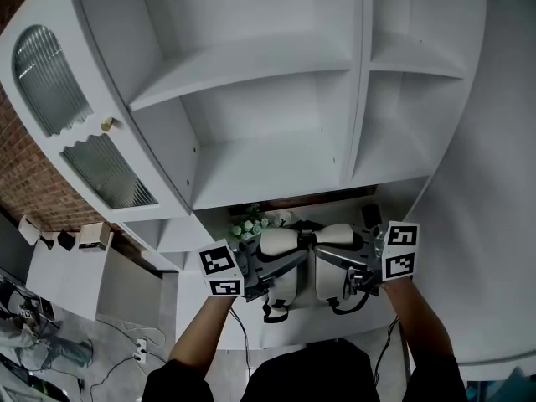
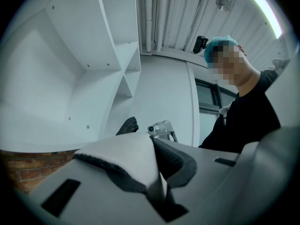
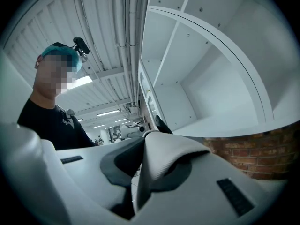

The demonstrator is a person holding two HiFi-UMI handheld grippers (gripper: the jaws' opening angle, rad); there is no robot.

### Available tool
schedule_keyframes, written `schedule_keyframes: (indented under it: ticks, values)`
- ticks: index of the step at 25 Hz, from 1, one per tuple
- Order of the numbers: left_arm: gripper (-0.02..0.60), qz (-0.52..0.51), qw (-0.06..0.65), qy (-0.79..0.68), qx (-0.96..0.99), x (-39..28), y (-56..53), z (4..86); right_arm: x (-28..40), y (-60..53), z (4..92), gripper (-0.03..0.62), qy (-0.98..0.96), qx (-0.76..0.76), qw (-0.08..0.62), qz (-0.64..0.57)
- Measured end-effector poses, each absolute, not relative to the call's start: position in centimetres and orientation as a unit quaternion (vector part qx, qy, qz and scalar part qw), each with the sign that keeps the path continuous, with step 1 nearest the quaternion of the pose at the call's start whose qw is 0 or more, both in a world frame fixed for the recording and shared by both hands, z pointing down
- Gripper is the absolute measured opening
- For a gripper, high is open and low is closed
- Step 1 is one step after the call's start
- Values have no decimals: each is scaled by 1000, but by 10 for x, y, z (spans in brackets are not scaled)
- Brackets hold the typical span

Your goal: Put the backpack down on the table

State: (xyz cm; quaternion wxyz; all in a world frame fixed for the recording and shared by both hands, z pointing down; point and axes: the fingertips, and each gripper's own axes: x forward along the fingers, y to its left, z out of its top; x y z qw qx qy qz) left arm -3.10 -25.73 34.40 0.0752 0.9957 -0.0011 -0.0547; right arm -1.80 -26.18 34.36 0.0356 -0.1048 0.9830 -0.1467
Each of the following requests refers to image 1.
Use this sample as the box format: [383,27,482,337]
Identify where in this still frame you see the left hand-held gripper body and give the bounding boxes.
[198,240,270,302]

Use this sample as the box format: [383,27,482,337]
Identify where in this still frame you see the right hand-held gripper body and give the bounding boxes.
[346,220,420,297]

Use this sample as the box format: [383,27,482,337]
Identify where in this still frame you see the person's left forearm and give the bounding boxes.
[167,294,235,367]

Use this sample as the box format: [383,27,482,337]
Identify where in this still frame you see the person's right forearm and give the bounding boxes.
[379,275,458,367]

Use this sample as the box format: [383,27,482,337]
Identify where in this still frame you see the black rectangular device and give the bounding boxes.
[361,203,383,229]

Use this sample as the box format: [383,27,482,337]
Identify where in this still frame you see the potted white flowers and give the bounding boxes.
[229,202,271,243]

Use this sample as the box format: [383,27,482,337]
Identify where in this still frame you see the white table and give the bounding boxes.
[175,182,425,351]

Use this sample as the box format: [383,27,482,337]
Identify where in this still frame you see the person's black shirt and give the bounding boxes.
[141,336,470,402]

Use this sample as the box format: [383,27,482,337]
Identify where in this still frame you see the white power strip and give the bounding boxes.
[133,337,149,364]

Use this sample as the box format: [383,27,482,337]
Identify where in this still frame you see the low white cabinet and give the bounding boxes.
[25,231,167,322]

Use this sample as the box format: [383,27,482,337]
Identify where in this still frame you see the cardboard box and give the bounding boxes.
[78,220,113,254]

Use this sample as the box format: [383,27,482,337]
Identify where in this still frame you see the small black box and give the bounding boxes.
[55,229,77,251]

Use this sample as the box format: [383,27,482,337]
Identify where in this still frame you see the white open shelf unit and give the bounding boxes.
[0,0,489,276]

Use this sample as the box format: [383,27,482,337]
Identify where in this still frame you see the small white lamp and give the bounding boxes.
[18,214,44,247]

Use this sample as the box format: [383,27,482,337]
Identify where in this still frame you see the white glass cabinet door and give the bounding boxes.
[0,0,196,222]

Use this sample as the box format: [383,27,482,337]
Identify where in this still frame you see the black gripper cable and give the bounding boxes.
[228,307,254,379]
[371,315,404,387]

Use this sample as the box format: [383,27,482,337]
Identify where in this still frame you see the black floor cable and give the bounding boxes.
[89,348,169,394]

